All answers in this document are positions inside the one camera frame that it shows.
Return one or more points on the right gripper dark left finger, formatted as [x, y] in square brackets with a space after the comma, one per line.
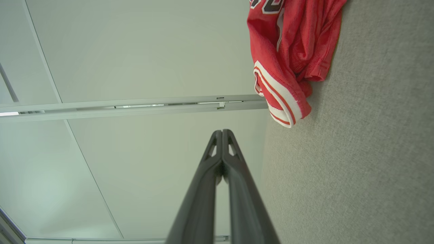
[196, 210]

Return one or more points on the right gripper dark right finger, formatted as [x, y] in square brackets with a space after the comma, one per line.
[247, 217]

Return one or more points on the grey fabric sofa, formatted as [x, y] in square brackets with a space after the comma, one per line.
[356, 152]

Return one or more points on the red mesh sports shorts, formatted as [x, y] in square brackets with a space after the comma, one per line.
[298, 40]

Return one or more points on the grey wall rail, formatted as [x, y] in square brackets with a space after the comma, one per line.
[101, 103]
[101, 113]

